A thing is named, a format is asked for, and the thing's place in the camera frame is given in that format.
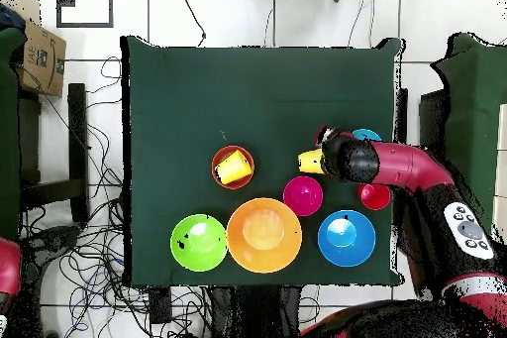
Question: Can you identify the small orange-red bowl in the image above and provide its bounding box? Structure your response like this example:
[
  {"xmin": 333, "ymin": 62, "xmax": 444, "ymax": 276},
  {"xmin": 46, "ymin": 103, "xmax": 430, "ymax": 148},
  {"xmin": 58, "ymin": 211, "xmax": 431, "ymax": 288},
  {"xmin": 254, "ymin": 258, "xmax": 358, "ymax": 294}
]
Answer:
[{"xmin": 210, "ymin": 145, "xmax": 255, "ymax": 191}]

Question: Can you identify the orange-yellow cup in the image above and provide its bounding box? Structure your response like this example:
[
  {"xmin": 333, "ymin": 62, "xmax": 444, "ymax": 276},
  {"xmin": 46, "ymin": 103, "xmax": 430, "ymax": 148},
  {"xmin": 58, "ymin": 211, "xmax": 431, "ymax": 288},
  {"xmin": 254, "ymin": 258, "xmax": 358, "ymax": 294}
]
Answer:
[{"xmin": 297, "ymin": 150, "xmax": 315, "ymax": 174}]

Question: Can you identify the tangle of black cables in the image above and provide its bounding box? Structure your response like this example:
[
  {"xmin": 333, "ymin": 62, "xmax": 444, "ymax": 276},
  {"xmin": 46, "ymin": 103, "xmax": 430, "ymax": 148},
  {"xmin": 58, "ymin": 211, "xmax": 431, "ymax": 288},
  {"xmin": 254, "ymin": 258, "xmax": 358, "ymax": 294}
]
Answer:
[{"xmin": 17, "ymin": 56, "xmax": 215, "ymax": 338}]

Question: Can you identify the black square frame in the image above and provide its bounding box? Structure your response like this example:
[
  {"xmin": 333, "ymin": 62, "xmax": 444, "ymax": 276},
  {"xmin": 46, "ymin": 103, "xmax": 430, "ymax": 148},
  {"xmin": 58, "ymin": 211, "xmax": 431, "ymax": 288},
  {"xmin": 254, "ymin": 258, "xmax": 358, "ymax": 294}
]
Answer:
[{"xmin": 55, "ymin": 0, "xmax": 115, "ymax": 29}]

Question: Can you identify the cardboard box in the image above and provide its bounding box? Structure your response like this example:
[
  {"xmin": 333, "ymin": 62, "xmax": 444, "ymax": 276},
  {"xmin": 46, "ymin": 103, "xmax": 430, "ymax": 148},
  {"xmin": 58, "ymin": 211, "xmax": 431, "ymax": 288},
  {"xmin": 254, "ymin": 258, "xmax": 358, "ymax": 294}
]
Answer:
[{"xmin": 11, "ymin": 0, "xmax": 67, "ymax": 98}]

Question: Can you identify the large orange-yellow bowl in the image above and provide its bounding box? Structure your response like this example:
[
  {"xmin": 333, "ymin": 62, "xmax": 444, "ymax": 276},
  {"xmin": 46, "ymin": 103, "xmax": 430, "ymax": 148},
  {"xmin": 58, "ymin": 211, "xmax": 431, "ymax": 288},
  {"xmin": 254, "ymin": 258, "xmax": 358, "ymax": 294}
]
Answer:
[{"xmin": 226, "ymin": 197, "xmax": 303, "ymax": 275}]

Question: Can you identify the dark green tablecloth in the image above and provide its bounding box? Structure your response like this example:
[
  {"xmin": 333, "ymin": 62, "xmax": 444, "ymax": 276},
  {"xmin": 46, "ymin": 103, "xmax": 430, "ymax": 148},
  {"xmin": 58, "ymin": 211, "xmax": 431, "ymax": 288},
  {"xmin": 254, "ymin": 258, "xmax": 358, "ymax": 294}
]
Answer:
[{"xmin": 120, "ymin": 35, "xmax": 406, "ymax": 288}]

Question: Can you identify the large green bowl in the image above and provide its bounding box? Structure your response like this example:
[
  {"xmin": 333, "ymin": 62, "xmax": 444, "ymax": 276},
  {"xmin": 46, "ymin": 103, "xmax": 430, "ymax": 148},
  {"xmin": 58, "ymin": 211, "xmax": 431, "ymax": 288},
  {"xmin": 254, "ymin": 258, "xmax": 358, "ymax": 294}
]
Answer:
[{"xmin": 169, "ymin": 213, "xmax": 229, "ymax": 273}]

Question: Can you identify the small magenta bowl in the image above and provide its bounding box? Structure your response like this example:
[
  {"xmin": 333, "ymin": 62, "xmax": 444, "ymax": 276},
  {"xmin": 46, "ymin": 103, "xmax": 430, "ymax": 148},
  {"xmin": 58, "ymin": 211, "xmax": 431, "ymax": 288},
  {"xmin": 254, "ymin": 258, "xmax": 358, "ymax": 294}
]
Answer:
[{"xmin": 282, "ymin": 175, "xmax": 325, "ymax": 217}]

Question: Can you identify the black cable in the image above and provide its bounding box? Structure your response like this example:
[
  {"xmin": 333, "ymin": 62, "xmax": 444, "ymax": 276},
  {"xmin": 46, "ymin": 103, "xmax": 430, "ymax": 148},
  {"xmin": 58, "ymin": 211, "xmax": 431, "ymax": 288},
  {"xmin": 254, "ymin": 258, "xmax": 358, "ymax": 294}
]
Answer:
[{"xmin": 176, "ymin": 0, "xmax": 208, "ymax": 49}]

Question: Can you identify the white box stack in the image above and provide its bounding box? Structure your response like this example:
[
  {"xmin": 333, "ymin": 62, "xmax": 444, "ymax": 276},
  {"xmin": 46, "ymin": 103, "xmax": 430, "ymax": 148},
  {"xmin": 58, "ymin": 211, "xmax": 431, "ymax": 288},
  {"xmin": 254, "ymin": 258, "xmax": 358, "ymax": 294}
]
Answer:
[{"xmin": 492, "ymin": 102, "xmax": 507, "ymax": 242}]

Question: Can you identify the small light blue bowl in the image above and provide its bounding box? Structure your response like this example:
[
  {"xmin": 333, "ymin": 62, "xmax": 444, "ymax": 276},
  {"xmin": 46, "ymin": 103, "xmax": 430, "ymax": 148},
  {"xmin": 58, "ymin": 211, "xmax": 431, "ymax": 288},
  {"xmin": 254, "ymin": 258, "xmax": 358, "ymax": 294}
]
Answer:
[{"xmin": 351, "ymin": 128, "xmax": 382, "ymax": 143}]

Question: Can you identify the red cup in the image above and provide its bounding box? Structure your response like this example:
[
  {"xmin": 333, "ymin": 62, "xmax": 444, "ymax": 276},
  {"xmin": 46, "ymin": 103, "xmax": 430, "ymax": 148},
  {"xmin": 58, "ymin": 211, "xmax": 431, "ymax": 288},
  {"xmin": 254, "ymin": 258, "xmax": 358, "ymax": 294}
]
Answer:
[{"xmin": 356, "ymin": 182, "xmax": 392, "ymax": 211}]

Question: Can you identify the large blue bowl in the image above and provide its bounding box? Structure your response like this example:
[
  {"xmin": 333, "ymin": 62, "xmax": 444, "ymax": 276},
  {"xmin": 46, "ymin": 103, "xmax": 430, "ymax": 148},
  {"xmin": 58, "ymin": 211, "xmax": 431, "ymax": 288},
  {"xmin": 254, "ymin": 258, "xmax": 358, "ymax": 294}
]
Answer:
[{"xmin": 317, "ymin": 209, "xmax": 377, "ymax": 269}]

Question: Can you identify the green cloth-covered table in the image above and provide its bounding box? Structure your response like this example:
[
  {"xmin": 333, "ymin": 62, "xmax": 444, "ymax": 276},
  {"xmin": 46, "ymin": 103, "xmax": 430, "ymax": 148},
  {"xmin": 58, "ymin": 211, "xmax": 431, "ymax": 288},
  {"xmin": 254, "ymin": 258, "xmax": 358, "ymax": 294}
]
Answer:
[
  {"xmin": 0, "ymin": 26, "xmax": 40, "ymax": 242},
  {"xmin": 429, "ymin": 32, "xmax": 507, "ymax": 236}
]

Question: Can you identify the black metal stand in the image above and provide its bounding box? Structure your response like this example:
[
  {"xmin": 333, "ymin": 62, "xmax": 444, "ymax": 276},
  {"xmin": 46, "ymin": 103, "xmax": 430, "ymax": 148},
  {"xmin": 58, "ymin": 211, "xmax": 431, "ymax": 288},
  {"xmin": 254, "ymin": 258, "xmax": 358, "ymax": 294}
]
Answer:
[{"xmin": 18, "ymin": 82, "xmax": 91, "ymax": 225}]

